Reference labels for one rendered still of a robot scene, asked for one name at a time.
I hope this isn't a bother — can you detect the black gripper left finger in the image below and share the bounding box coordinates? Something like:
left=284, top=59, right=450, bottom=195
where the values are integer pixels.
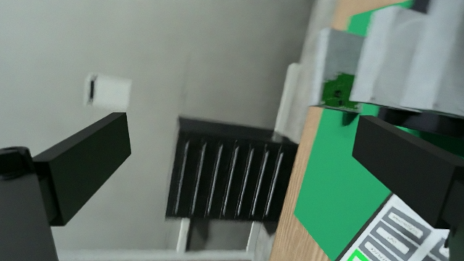
left=0, top=112, right=132, bottom=261

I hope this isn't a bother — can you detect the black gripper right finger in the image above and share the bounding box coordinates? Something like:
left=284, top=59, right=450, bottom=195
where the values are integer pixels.
left=352, top=115, right=464, bottom=261

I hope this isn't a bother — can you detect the green mat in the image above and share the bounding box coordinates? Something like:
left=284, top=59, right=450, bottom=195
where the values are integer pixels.
left=293, top=0, right=464, bottom=261

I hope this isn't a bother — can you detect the black box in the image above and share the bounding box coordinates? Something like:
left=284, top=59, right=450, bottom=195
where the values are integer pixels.
left=373, top=0, right=464, bottom=138

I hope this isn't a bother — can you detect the black-framed status display screen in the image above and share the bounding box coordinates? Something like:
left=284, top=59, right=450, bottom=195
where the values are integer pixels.
left=336, top=191, right=449, bottom=261

